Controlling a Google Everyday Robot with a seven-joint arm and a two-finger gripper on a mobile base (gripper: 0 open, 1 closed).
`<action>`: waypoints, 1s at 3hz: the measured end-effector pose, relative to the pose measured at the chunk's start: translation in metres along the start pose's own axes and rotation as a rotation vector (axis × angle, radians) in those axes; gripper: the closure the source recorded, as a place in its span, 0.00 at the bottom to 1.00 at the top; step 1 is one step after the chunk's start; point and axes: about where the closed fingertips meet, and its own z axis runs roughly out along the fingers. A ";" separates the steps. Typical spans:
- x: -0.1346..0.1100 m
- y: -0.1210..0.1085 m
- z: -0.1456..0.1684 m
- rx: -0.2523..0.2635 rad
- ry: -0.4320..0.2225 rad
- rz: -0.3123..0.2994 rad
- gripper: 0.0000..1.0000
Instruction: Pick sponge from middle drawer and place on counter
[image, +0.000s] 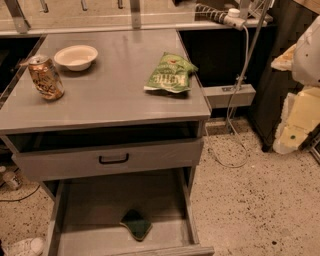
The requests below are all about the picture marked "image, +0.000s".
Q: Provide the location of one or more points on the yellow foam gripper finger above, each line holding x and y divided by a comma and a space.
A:
300, 116

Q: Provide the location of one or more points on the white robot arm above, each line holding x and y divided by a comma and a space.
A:
303, 58

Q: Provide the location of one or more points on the open grey middle drawer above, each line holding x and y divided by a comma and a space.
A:
87, 214

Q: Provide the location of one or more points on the grey drawer cabinet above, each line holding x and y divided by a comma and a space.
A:
106, 104

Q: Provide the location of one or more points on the grey top drawer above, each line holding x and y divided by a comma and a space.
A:
83, 162

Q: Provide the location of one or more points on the dark cabinet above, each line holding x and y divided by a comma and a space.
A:
290, 21

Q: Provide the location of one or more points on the white power strip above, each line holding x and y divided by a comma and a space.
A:
229, 18

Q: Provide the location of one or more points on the green chip bag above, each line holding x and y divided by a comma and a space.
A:
171, 74

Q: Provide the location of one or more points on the white bowl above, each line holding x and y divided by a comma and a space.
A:
76, 58

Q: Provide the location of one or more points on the gold soda can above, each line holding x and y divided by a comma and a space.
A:
45, 77

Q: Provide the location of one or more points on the small can on floor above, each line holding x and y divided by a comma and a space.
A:
12, 180

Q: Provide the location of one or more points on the white shoe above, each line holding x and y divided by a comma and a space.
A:
26, 247

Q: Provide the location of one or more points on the black drawer handle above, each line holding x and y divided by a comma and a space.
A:
109, 160

